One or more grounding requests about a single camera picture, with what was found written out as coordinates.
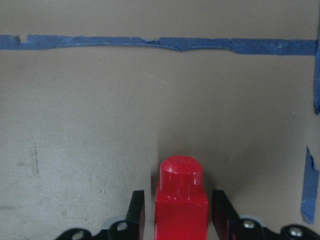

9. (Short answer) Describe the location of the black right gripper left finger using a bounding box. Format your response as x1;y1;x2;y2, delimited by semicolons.
125;190;146;240

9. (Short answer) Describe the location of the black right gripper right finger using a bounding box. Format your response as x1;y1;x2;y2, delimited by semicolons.
211;190;238;240

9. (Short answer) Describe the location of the red toy block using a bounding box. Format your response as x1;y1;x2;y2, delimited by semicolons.
154;155;209;240

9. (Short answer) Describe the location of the brown paper table cover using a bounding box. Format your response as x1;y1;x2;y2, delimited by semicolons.
0;0;320;240

